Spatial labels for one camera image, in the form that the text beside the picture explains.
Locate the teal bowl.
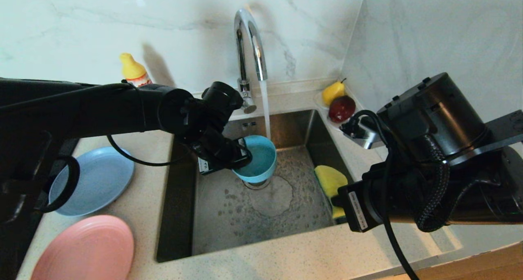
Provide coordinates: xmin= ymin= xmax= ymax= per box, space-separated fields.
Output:
xmin=232 ymin=135 xmax=277 ymax=184

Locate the yellow green sponge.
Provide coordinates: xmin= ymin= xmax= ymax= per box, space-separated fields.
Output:
xmin=314 ymin=165 xmax=349 ymax=220

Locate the blue-grey plate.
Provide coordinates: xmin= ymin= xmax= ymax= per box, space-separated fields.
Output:
xmin=49 ymin=146 xmax=135 ymax=217

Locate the yellow-capped detergent bottle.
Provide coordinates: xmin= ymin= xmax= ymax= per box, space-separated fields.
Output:
xmin=120 ymin=53 xmax=152 ymax=87

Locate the chrome gooseneck faucet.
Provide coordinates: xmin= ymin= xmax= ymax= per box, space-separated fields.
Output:
xmin=234 ymin=9 xmax=268 ymax=114

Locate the stainless steel sink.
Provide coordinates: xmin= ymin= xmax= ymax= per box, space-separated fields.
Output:
xmin=156 ymin=110 xmax=360 ymax=263

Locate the running water stream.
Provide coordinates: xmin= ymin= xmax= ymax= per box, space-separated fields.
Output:
xmin=260 ymin=81 xmax=272 ymax=139

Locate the small white dish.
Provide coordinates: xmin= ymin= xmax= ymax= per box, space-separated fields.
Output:
xmin=314 ymin=91 xmax=359 ymax=130

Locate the dark red apple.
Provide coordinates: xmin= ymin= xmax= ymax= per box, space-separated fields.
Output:
xmin=328 ymin=96 xmax=356 ymax=123

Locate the yellow pear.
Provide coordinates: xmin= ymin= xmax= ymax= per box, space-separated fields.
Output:
xmin=322 ymin=78 xmax=347 ymax=106

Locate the pink plate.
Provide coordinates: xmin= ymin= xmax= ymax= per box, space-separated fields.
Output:
xmin=31 ymin=215 xmax=135 ymax=280

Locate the black glass cooktop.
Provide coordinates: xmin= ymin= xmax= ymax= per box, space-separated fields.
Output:
xmin=0 ymin=138 xmax=79 ymax=280

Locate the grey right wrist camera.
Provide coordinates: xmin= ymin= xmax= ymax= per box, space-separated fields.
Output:
xmin=340 ymin=116 xmax=384 ymax=150

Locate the black braided cable sleeve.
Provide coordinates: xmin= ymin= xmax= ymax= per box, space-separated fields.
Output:
xmin=415 ymin=135 xmax=450 ymax=233

